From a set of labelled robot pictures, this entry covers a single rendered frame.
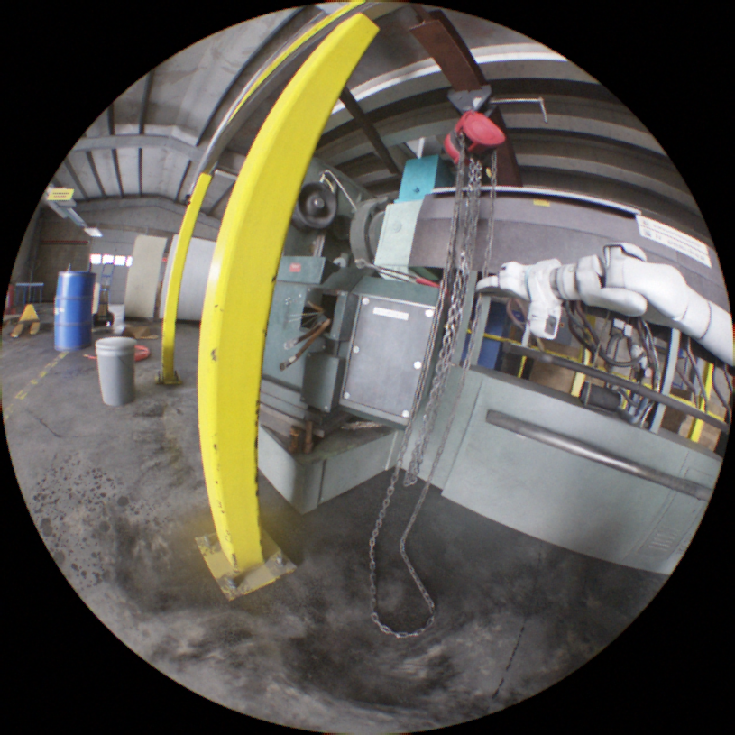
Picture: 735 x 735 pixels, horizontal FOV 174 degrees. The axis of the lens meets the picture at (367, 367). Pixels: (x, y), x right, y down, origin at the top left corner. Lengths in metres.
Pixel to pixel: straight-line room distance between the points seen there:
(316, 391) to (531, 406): 0.78
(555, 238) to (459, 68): 0.76
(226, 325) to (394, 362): 0.43
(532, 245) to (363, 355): 0.86
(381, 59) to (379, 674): 2.17
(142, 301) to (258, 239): 6.04
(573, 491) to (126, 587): 1.50
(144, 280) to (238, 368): 6.04
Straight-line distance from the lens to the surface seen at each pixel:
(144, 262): 6.43
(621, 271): 0.36
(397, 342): 0.64
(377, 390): 0.67
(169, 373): 2.16
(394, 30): 1.45
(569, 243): 1.18
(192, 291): 6.35
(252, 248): 0.40
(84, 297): 3.47
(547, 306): 0.43
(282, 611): 0.74
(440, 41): 1.01
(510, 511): 1.18
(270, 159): 0.46
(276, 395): 0.84
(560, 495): 1.14
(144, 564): 0.87
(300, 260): 0.82
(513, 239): 1.17
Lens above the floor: 0.70
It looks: 11 degrees down
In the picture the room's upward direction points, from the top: 12 degrees clockwise
